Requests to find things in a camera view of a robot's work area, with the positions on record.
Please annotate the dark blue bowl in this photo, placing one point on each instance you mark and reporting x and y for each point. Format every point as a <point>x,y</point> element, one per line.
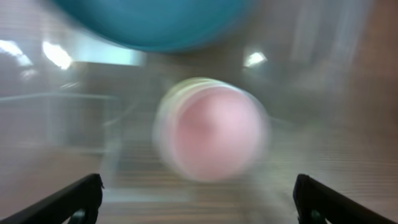
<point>157,25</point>

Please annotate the clear plastic storage container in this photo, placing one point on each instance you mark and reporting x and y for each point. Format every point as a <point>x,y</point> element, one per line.
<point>325,71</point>

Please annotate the cream plastic cup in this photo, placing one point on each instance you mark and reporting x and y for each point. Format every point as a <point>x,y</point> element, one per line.
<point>168,103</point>

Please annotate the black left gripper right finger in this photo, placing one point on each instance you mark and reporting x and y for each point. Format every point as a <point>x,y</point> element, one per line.
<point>317,203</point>

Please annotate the pink plastic cup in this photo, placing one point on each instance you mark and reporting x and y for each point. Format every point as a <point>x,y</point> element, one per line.
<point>216,133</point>

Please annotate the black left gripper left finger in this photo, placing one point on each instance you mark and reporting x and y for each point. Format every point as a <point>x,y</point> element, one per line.
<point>79,202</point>

